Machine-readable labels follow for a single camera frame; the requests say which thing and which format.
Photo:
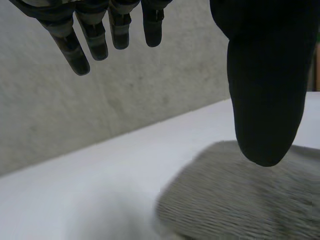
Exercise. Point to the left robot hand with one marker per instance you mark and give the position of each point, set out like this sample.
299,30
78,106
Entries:
267,82

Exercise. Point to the grey towel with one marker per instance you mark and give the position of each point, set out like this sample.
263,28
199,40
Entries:
240,197

